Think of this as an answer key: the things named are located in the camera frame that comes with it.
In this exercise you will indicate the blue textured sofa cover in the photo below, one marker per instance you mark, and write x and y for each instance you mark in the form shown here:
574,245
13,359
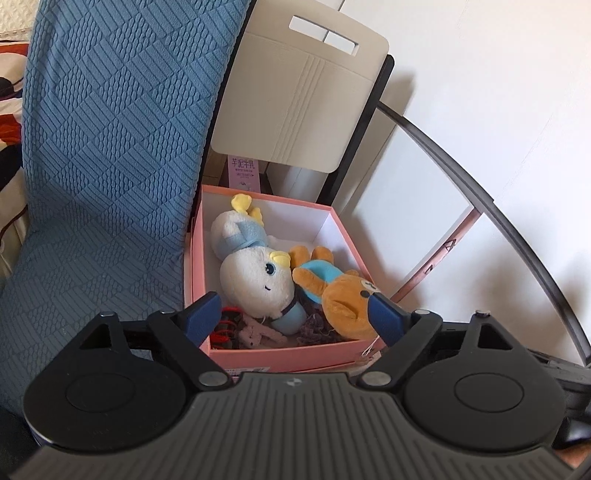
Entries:
115,138

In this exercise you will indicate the small pink bunny plush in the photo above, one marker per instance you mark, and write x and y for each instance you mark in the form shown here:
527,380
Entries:
256,332

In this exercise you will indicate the black curved hoop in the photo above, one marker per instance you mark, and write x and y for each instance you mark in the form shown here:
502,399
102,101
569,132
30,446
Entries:
461,157

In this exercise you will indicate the brown teddy bear plush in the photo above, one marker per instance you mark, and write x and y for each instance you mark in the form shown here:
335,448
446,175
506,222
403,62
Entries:
341,300

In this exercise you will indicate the white textured pillow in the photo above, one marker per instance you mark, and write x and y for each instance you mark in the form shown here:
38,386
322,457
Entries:
11,18

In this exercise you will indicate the brown cardboard box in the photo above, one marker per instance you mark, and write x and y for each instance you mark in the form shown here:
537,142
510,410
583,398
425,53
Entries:
217,173

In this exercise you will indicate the purple carton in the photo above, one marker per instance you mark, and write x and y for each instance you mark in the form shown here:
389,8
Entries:
244,173

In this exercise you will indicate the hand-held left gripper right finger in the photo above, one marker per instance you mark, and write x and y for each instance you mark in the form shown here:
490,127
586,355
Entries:
385,319

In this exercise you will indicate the red and black small toy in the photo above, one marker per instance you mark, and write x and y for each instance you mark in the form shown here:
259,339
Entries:
226,327

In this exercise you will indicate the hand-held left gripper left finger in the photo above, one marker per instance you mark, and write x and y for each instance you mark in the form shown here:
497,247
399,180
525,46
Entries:
205,314

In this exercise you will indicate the beige chair with black frame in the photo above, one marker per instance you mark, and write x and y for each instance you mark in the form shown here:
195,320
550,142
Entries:
300,92

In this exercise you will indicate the patterned blanket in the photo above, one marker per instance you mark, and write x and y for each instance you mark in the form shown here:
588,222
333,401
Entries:
9,138

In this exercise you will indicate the pink cardboard box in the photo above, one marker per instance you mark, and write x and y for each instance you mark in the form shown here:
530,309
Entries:
277,357

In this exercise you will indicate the white and blue plush toy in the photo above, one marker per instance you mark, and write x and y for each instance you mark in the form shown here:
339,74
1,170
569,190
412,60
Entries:
249,277

